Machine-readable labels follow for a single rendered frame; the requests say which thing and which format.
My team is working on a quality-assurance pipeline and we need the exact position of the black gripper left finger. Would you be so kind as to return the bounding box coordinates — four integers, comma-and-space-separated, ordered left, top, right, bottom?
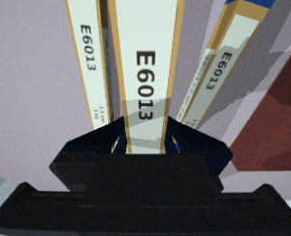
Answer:
59, 116, 127, 153

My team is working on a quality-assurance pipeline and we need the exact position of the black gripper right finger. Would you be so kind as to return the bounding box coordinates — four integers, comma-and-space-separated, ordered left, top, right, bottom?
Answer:
164, 116, 233, 176

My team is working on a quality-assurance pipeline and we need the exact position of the tan box with blue bands and white label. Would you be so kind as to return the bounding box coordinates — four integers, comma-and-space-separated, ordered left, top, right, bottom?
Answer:
64, 0, 114, 130

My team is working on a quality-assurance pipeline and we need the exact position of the dark red rectangular block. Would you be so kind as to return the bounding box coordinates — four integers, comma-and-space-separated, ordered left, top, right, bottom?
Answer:
229, 57, 291, 171

